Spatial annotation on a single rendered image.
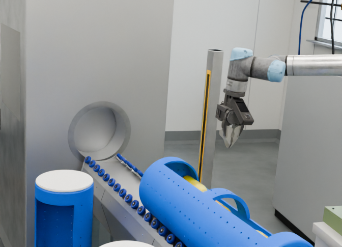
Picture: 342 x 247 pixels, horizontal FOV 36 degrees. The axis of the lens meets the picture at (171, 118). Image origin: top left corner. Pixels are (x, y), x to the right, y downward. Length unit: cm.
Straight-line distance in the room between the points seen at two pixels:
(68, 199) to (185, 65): 432
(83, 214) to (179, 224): 66
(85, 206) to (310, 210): 230
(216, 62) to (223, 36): 415
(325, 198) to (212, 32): 315
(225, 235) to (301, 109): 270
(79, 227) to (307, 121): 236
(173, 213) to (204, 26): 471
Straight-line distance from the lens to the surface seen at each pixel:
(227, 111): 192
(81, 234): 269
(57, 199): 259
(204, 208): 205
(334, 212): 216
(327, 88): 419
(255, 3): 695
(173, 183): 225
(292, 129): 462
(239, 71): 188
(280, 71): 186
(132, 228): 261
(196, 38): 668
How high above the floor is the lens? 203
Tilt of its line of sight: 15 degrees down
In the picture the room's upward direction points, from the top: 4 degrees clockwise
